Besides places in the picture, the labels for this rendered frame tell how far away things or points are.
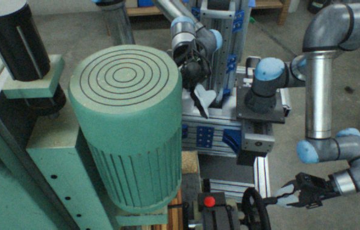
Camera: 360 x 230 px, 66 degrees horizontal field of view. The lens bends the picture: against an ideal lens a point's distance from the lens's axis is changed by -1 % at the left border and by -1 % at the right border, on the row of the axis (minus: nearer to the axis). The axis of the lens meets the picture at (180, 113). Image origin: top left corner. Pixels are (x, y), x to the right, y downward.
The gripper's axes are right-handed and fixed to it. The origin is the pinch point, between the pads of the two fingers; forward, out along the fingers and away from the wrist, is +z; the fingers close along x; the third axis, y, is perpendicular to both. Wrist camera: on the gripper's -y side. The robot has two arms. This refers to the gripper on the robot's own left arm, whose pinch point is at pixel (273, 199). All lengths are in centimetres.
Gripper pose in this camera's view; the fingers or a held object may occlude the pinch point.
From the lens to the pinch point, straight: 103.4
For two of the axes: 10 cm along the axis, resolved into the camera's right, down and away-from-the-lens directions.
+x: -0.5, -7.4, 6.7
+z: -8.6, 3.8, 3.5
